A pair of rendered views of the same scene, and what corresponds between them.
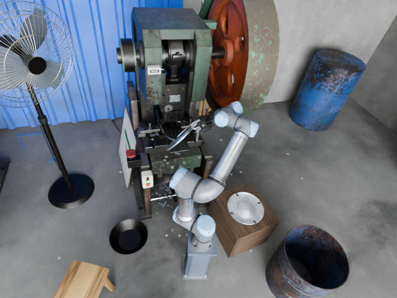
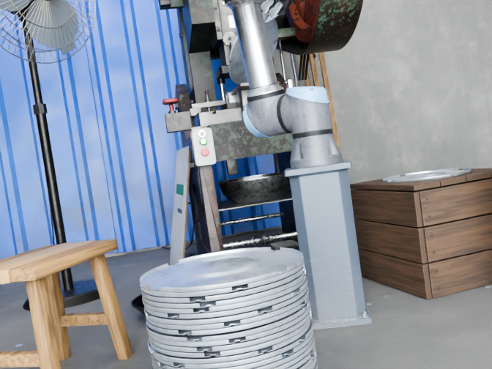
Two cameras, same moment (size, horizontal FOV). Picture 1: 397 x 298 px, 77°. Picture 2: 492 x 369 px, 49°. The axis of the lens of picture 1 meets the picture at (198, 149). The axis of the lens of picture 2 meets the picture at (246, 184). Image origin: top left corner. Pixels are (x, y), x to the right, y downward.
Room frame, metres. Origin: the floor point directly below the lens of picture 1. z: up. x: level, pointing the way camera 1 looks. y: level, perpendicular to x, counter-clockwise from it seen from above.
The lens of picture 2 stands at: (-0.80, -0.30, 0.51)
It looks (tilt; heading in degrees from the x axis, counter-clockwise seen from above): 3 degrees down; 14
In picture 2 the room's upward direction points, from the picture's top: 8 degrees counter-clockwise
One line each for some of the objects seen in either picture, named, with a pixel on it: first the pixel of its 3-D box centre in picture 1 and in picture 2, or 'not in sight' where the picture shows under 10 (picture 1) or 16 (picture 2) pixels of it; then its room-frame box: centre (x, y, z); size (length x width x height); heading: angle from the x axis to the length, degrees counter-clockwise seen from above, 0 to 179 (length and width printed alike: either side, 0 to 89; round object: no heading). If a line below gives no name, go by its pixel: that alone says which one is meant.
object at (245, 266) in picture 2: not in sight; (222, 266); (0.10, 0.00, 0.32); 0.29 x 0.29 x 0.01
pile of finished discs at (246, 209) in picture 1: (245, 207); (426, 175); (1.13, -0.44, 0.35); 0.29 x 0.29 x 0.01
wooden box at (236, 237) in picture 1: (240, 219); (432, 226); (1.13, -0.44, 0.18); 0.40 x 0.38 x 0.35; 31
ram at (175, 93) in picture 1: (173, 98); (236, 30); (1.45, 0.22, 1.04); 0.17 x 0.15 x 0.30; 24
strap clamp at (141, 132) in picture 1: (148, 128); (206, 102); (1.42, 0.40, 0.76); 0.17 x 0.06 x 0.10; 114
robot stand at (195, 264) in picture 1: (198, 254); (326, 241); (0.76, -0.12, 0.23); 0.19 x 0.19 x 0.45; 8
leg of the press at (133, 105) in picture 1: (135, 146); (191, 176); (1.51, 0.54, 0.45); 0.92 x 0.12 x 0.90; 24
